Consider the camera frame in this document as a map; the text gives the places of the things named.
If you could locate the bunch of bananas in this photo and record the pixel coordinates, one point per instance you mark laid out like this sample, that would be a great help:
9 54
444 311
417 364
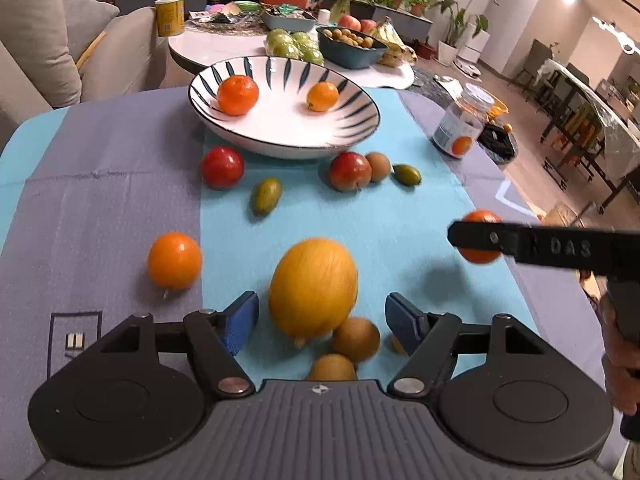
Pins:
395 47

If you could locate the bag of green fruit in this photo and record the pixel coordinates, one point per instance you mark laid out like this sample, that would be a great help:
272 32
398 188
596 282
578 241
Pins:
292 45

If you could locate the heap of longans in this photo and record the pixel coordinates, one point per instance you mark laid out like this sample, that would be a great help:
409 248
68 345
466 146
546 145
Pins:
347 38

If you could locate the brown round fruit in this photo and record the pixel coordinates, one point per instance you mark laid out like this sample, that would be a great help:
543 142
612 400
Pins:
395 347
381 166
331 369
356 338

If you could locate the tall plant in white pot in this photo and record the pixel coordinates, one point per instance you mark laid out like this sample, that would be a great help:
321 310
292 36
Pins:
462 20

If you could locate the striped ceramic bowl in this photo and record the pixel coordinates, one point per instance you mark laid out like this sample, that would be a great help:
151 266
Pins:
285 127

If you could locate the beige sofa cushions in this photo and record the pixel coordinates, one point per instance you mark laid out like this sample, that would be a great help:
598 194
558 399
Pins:
125 55

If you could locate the dark teal bowl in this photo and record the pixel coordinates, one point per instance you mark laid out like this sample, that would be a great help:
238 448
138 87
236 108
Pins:
350 56

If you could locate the grey dining chair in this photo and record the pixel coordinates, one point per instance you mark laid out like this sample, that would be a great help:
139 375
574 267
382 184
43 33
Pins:
532 62

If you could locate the person's right hand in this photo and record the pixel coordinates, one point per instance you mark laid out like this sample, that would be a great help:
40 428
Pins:
620 375

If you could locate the small orange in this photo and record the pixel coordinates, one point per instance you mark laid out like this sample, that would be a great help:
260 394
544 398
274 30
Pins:
322 96

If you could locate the grey sofa cushion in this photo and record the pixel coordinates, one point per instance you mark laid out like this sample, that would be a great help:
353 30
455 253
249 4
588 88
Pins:
87 22

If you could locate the ceiling lamp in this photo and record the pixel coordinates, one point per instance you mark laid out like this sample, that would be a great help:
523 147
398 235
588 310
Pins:
617 35

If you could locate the covered dining table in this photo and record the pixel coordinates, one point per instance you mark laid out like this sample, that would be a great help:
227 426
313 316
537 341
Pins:
590 105

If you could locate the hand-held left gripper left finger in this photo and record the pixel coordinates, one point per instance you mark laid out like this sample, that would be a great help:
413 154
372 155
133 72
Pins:
242 321

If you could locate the beige sofa cushion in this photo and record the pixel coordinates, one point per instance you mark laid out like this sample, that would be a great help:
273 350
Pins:
30 30

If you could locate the black bag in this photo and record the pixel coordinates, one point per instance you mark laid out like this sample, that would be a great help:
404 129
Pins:
495 141

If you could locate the yellowish orange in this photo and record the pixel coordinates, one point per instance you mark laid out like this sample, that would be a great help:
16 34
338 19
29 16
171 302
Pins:
174 260

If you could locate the white round side table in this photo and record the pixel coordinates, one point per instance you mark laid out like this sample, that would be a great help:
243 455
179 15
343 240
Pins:
200 50

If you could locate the glass jar with orange label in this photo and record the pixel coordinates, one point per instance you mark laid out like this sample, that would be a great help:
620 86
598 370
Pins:
462 122

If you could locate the red apple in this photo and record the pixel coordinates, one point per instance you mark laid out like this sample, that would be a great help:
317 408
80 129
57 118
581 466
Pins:
350 22
349 171
369 25
222 167

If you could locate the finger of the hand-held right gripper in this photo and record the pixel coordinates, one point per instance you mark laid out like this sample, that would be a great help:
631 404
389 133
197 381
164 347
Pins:
550 248

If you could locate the green oval fruit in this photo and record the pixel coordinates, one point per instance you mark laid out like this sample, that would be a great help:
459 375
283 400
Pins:
406 175
266 196

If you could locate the white robot vacuum dock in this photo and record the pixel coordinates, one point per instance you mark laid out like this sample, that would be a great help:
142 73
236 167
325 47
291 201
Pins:
470 52

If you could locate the yellow melon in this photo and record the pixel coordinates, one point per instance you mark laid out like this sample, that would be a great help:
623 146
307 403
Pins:
313 294

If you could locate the small white cup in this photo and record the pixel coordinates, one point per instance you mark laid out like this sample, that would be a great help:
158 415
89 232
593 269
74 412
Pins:
324 15

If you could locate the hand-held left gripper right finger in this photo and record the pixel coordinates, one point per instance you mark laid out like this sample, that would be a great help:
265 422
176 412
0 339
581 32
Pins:
400 321

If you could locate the glass plate of snacks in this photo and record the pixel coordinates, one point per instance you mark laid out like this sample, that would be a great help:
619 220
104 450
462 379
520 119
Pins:
225 20

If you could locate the blue-grey bowl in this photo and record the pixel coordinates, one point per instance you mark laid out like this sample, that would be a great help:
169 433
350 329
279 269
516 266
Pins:
288 21

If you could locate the yellow tray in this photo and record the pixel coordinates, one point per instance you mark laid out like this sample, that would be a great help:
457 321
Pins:
496 109

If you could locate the large reddish orange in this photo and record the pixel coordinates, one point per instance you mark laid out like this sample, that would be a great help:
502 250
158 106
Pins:
238 95

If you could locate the blue and grey tablecloth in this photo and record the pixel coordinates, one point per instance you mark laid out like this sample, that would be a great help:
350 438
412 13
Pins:
100 210

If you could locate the yellow can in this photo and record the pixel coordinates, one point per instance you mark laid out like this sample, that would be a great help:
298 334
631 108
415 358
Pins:
170 15

